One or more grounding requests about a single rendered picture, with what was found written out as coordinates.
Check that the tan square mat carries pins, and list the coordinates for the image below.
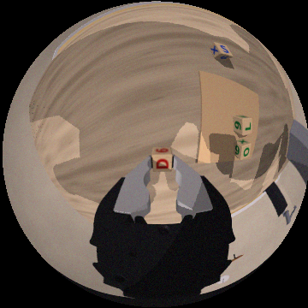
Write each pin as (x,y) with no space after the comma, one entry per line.
(221,99)

